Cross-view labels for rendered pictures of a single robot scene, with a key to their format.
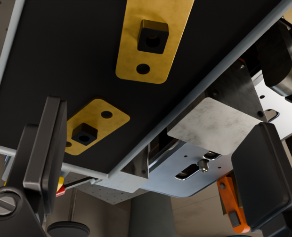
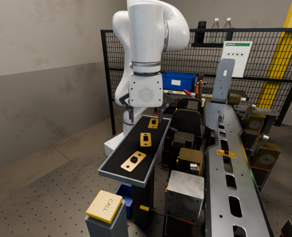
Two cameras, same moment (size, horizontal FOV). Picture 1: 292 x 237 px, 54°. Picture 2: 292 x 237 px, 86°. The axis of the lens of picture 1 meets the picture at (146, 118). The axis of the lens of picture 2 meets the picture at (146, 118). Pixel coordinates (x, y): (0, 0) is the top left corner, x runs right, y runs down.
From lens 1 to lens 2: 60 cm
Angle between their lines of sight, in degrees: 111
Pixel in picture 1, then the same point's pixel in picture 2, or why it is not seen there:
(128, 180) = not seen: outside the picture
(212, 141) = (189, 189)
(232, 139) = (196, 187)
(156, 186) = not seen: outside the picture
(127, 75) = (142, 145)
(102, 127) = (139, 158)
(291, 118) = (254, 230)
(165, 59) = (149, 142)
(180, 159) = not seen: outside the picture
